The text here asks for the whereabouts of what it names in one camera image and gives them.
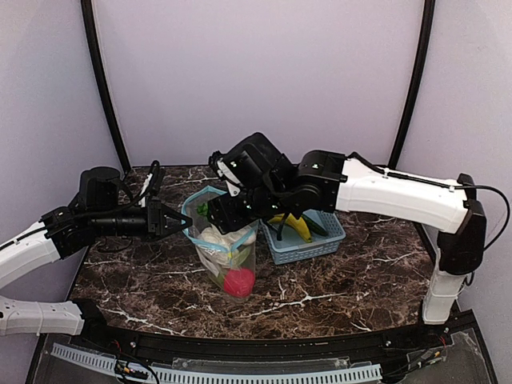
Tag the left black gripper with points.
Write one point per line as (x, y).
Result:
(153, 220)

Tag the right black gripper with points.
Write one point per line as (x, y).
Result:
(218, 214)

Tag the white cauliflower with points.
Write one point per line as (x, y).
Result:
(214, 250)

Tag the clear zip top bag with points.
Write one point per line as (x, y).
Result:
(243, 251)

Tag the green cucumber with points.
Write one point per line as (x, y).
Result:
(314, 227)

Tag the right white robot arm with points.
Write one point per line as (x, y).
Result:
(262, 183)

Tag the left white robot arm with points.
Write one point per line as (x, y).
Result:
(103, 207)

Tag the yellow banana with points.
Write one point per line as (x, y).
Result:
(279, 221)

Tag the white slotted cable duct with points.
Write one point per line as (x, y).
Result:
(183, 370)

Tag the left black frame post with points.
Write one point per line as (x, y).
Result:
(92, 38)

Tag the black frame post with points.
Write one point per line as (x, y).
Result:
(92, 38)
(415, 82)

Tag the right black frame post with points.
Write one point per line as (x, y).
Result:
(415, 82)

